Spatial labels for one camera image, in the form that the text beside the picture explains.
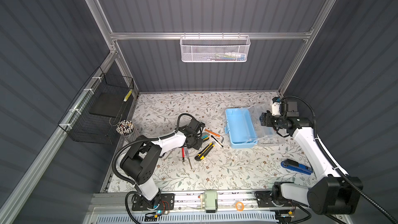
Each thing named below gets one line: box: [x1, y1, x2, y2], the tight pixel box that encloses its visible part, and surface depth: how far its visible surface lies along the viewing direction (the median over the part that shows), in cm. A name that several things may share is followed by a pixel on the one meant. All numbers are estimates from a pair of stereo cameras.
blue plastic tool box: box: [224, 107, 258, 149], surface depth 100 cm
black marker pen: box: [210, 134, 224, 148], surface depth 95 cm
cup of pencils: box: [116, 119, 138, 143], surface depth 82 cm
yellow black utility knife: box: [194, 142, 216, 162], surface depth 90 cm
